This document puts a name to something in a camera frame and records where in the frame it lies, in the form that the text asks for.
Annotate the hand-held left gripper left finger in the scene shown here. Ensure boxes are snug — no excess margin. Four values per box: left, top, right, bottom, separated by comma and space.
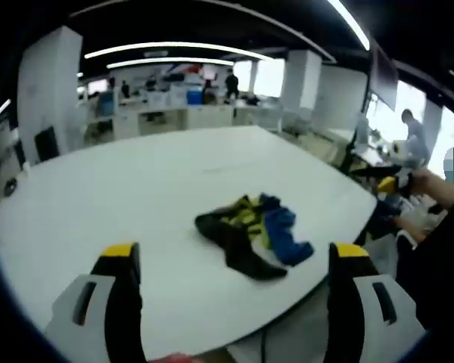
45, 241, 148, 363

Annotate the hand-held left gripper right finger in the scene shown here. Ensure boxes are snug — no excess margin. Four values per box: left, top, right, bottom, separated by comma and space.
323, 242, 428, 363

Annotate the yellow black blue garment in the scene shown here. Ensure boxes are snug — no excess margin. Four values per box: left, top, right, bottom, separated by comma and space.
194, 192, 315, 283

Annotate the person's right hand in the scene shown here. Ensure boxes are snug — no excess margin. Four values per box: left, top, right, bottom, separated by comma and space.
412, 169, 454, 209

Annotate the person's left hand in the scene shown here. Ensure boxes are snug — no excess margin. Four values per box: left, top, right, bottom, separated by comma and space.
159, 352, 197, 363

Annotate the white square pillar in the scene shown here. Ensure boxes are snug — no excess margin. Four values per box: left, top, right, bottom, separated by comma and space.
17, 25, 85, 164
285, 48, 322, 111

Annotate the white ceiling light strip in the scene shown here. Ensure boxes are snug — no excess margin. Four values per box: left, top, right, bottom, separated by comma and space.
105, 56, 235, 70
325, 0, 372, 51
84, 41, 275, 61
0, 98, 12, 128

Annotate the black rectangular case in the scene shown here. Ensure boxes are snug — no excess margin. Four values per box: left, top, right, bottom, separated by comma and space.
34, 126, 61, 163

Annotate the white counter cabinet row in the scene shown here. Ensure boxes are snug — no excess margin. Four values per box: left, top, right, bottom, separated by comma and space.
82, 104, 281, 141

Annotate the teal panel machine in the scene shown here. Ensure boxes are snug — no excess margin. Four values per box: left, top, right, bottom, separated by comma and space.
97, 92, 117, 117

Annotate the red blue wall banner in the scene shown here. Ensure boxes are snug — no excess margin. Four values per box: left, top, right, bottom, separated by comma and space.
165, 62, 204, 76

